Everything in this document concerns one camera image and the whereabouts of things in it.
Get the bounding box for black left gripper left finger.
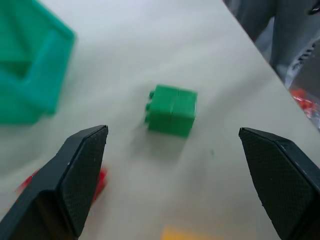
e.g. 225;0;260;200
0;124;109;240

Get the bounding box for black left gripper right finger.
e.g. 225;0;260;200
238;127;320;240

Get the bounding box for red toy block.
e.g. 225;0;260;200
15;166;109;202

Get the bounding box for yellow toy block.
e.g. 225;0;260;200
160;224;211;240

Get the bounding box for teal plastic bin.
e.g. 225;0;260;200
0;0;77;125

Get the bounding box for green toy block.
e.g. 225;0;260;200
145;84;198;138

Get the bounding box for clear bag of red pieces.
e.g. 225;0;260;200
283;37;320;131

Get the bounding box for person in grey trousers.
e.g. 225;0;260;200
222;0;320;85

